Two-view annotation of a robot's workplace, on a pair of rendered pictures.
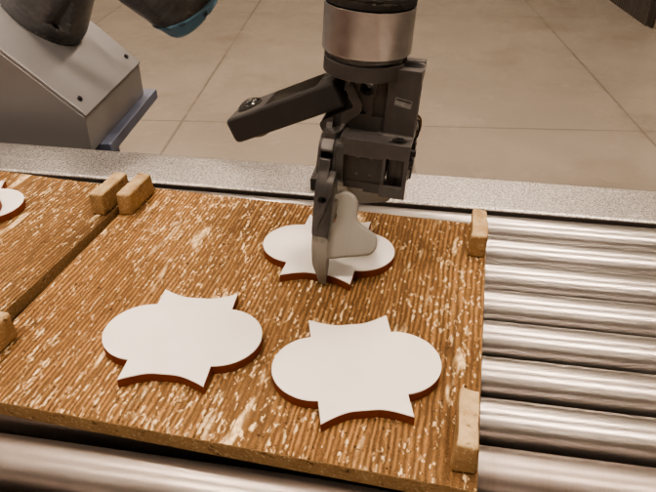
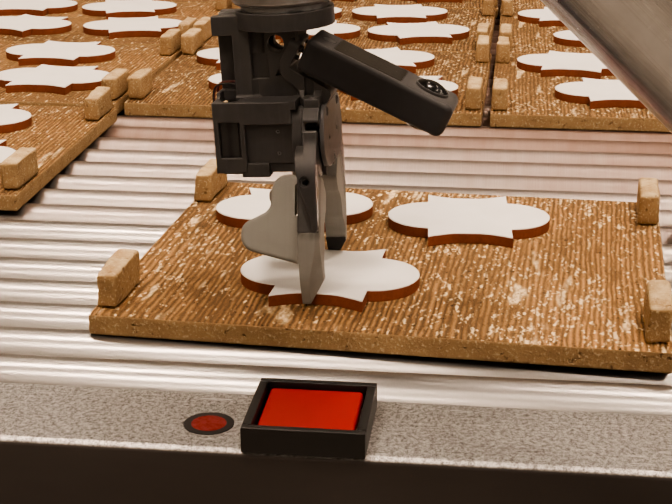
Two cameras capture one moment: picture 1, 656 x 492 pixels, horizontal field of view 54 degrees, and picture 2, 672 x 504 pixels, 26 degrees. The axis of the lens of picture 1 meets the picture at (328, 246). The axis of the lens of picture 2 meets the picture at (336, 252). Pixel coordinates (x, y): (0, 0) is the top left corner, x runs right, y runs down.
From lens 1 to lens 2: 159 cm
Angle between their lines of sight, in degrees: 128
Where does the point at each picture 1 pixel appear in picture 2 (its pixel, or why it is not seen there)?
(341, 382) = not seen: hidden behind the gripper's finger
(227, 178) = (556, 425)
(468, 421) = (211, 165)
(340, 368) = not seen: hidden behind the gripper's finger
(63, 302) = (624, 243)
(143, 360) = (492, 202)
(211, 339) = (437, 212)
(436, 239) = (174, 297)
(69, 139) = not seen: outside the picture
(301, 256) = (363, 262)
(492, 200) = (28, 395)
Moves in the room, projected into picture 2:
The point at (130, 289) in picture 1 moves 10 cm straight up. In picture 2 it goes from (560, 252) to (567, 131)
